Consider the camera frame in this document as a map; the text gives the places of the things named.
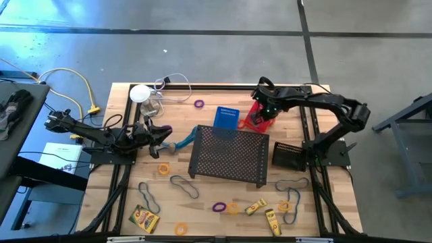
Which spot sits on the white booklet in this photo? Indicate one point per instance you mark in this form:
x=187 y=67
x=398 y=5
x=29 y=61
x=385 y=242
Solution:
x=60 y=155

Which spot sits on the grey work gloves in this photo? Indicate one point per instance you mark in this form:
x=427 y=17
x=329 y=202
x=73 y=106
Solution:
x=15 y=108

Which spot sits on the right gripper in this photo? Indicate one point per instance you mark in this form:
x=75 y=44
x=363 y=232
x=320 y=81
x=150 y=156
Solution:
x=266 y=99

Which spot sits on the blue plastic basket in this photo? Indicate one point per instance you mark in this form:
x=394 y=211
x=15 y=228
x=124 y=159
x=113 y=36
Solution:
x=227 y=113

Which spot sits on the silver metal bracket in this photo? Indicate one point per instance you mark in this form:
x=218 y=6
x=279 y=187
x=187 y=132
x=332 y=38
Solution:
x=314 y=240
x=125 y=240

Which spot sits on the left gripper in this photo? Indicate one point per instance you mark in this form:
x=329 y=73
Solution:
x=145 y=136

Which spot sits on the grey-blue rubber band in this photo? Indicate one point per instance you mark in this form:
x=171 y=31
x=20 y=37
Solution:
x=172 y=147

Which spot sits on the yellow Crayola crayon box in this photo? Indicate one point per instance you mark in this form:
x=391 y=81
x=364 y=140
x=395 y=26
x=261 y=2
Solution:
x=144 y=218

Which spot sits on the red plastic basket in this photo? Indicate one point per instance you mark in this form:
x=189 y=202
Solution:
x=251 y=123

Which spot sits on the black perforated metal shelf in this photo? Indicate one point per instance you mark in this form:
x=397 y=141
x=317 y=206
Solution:
x=229 y=155

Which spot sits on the blue-grey metal table frame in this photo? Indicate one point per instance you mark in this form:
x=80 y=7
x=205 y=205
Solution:
x=405 y=162

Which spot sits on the grey side table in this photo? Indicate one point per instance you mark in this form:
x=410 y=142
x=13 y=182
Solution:
x=23 y=141

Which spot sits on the small yellow crayon pack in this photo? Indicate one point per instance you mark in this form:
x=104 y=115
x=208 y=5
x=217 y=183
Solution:
x=256 y=207
x=273 y=222

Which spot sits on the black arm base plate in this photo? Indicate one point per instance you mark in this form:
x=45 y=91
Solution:
x=114 y=159
x=339 y=153

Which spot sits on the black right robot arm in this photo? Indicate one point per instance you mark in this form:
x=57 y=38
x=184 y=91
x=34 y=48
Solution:
x=324 y=101

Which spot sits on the black mesh basket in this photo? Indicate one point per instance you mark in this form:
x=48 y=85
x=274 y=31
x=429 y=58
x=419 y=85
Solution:
x=280 y=148

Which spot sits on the white round disc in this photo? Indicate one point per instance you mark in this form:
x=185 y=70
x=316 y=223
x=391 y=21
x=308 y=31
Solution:
x=140 y=93

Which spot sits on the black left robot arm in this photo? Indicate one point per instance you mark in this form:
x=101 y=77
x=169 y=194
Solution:
x=91 y=133

